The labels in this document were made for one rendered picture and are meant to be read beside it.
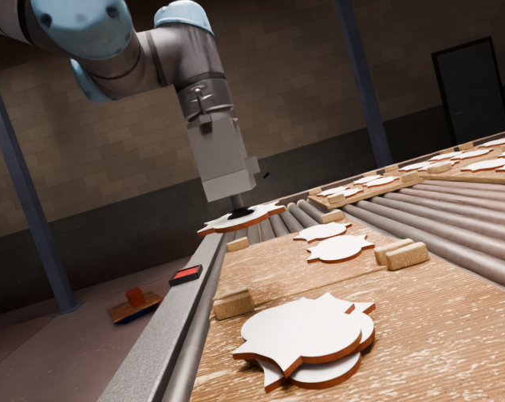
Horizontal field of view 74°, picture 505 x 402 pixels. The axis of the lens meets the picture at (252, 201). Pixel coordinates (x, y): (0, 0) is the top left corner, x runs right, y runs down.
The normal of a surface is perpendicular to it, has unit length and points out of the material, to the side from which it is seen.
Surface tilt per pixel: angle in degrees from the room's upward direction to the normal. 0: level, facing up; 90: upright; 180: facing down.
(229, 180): 90
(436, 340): 0
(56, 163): 90
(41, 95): 90
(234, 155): 90
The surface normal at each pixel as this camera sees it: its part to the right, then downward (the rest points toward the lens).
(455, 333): -0.29, -0.95
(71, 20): 0.17, 0.04
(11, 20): -0.09, 0.72
